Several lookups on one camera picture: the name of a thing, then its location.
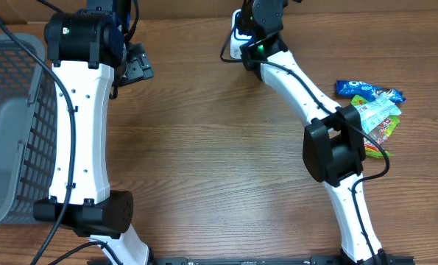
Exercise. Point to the green colourful candy bag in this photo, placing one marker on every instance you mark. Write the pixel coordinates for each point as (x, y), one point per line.
(383, 131)

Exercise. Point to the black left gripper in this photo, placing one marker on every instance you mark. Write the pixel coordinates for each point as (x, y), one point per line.
(140, 66)

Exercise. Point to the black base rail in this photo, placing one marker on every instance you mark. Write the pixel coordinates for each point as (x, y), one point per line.
(341, 259)

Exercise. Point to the grey plastic mesh basket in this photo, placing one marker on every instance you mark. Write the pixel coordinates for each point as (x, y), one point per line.
(28, 133)

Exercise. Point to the mint green snack packet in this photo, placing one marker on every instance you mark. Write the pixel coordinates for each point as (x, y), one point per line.
(375, 112)

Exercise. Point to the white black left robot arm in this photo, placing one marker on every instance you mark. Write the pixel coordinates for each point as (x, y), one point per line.
(92, 56)

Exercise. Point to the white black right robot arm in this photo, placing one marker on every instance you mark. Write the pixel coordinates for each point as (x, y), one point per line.
(333, 144)

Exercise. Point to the blue cookie packet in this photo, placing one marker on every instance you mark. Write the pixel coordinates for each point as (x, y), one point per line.
(367, 91)

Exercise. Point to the white barcode scanner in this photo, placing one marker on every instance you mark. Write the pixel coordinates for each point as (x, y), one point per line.
(237, 39)

